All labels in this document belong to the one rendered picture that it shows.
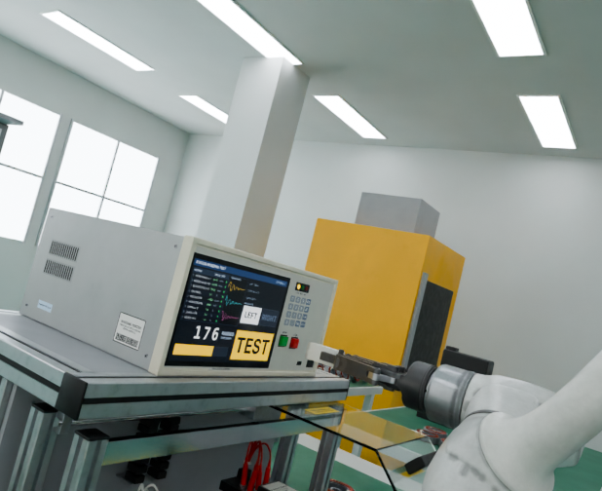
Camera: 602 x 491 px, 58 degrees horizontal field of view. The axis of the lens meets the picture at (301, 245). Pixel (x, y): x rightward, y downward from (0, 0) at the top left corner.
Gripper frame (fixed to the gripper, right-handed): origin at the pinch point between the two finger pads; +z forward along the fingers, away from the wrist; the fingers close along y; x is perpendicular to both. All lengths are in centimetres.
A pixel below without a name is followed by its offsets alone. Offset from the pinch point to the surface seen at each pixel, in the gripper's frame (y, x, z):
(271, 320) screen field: -5.2, 3.6, 9.4
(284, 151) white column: 313, 133, 271
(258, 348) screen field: -6.8, -1.6, 9.4
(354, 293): 327, 16, 170
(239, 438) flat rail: -10.6, -16.0, 6.0
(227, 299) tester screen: -18.1, 5.9, 9.4
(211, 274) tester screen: -23.1, 9.2, 9.4
